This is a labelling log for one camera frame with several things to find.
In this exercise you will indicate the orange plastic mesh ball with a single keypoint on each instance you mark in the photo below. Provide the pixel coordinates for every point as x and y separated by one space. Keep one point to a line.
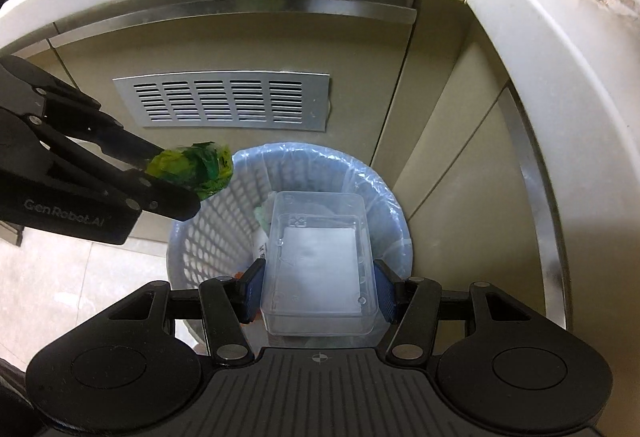
240 274

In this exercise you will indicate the beige cabinet door with vent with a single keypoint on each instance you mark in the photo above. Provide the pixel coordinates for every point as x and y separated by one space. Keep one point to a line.
365 67

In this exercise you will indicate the clear plastic box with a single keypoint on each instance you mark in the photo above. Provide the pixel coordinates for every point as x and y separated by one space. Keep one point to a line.
315 262

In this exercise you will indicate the plastic mesh wastebasket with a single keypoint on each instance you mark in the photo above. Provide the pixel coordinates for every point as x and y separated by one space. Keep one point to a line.
210 242

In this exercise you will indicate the narrow beige cabinet panel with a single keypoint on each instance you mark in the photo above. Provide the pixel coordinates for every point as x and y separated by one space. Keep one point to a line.
440 82

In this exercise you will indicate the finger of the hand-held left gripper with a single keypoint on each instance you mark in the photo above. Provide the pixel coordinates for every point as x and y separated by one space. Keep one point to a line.
75 109
170 202

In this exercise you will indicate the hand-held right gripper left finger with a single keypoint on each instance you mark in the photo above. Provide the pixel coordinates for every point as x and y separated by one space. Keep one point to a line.
255 289

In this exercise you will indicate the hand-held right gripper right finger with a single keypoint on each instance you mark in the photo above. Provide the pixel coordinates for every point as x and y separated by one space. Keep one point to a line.
385 289

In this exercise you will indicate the green foil wrapper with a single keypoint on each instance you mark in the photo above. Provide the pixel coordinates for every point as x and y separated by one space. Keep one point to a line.
195 169

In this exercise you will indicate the metal cabinet vent grille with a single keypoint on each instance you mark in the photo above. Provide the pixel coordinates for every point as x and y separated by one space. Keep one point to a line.
220 102

